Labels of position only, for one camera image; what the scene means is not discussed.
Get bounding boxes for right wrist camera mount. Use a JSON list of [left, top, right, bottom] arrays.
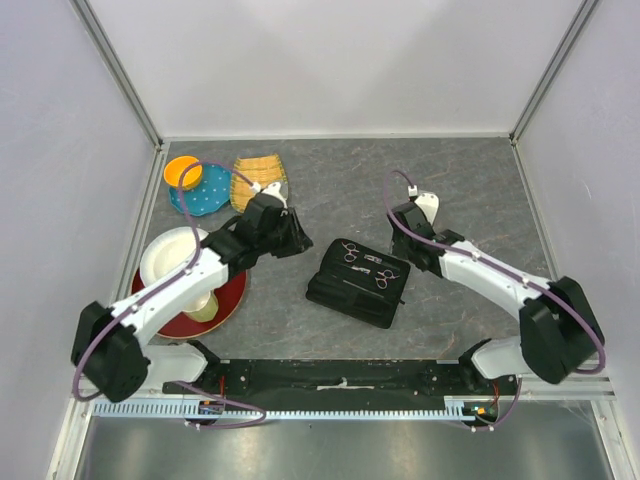
[[407, 185, 440, 224]]

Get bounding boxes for white cable duct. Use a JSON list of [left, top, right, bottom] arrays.
[[92, 398, 475, 422]]

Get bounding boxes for left aluminium frame post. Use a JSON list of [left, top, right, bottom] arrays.
[[70, 0, 164, 150]]

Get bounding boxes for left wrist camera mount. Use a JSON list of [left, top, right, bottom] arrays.
[[250, 181, 289, 208]]

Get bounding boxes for orange bowl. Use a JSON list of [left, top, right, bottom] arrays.
[[163, 155, 203, 190]]

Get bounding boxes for blue dotted plate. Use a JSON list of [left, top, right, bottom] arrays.
[[168, 164, 231, 217]]

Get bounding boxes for right aluminium frame post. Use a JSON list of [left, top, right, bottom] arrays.
[[509, 0, 600, 147]]

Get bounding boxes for red round tray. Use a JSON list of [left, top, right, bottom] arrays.
[[156, 273, 248, 340]]

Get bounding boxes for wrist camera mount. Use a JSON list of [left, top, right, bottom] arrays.
[[407, 185, 440, 224], [250, 181, 289, 208]]

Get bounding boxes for aluminium frame post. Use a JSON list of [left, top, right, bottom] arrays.
[[509, 0, 600, 147], [70, 0, 164, 150]]

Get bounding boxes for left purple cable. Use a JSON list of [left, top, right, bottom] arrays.
[[72, 159, 264, 401]]

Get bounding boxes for white paper plate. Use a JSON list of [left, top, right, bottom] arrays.
[[139, 227, 196, 287]]

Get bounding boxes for woven bamboo basket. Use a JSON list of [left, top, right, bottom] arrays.
[[230, 154, 288, 213]]

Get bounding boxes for silver scissors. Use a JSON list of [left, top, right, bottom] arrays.
[[341, 241, 382, 264], [351, 266, 399, 290]]

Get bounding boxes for yellow-green cup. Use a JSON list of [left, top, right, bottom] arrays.
[[183, 292, 219, 323]]

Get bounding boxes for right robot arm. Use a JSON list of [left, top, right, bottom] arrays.
[[387, 198, 606, 394]]

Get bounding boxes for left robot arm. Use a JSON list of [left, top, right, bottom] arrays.
[[71, 182, 312, 403]]

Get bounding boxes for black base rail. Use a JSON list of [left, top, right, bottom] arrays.
[[194, 359, 516, 412]]

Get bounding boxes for black zip tool case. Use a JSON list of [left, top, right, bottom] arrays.
[[306, 238, 410, 329]]

